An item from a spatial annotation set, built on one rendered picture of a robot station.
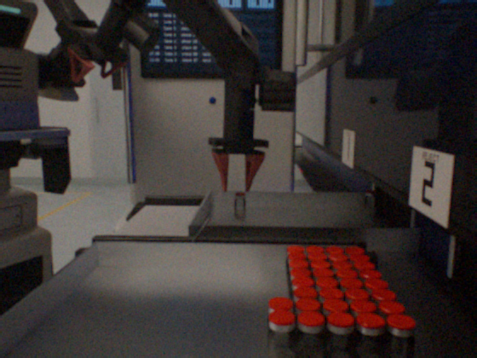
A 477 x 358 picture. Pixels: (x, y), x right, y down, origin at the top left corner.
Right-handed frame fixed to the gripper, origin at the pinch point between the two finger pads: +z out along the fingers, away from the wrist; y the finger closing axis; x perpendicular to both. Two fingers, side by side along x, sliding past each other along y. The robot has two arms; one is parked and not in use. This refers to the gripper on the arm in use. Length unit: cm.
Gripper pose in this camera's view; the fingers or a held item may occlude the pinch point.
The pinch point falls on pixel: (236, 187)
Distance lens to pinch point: 77.1
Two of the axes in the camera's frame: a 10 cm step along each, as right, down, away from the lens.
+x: -2.4, -1.7, 9.5
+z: -0.4, 9.9, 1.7
